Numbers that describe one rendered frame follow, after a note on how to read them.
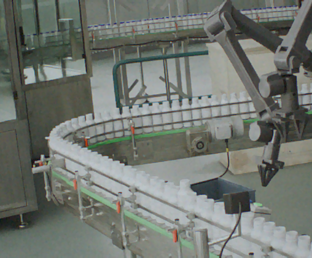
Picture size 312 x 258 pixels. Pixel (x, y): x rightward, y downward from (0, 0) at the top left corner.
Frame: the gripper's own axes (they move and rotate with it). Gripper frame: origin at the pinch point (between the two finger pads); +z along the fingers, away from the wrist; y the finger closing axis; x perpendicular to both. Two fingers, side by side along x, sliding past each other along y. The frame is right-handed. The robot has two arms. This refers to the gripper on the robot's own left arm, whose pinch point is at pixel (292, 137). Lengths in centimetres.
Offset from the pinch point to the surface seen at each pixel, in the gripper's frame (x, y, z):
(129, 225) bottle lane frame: 86, -20, 45
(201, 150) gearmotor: 190, 78, 49
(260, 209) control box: 21.6, 0.6, 28.5
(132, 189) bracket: 79, -20, 28
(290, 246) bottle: -18.5, -16.6, 27.3
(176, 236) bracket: 35, -26, 35
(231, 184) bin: 104, 42, 45
